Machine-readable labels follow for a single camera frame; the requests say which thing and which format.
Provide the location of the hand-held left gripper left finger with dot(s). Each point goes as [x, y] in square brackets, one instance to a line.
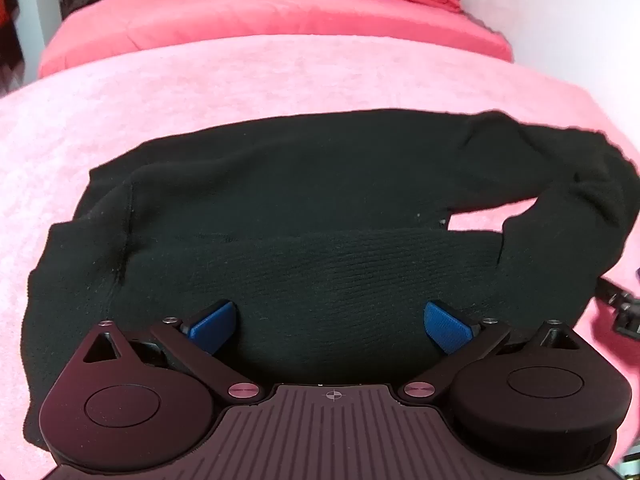
[212, 329]

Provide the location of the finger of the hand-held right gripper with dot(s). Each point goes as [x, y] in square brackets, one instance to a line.
[611, 292]

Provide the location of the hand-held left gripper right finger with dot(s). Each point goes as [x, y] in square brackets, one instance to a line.
[446, 329]

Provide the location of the pink plush blanket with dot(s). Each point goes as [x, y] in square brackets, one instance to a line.
[225, 85]

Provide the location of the far pink bed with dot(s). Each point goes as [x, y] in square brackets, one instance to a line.
[240, 17]

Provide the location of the pile of coloured clothes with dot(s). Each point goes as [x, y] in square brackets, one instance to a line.
[9, 35]

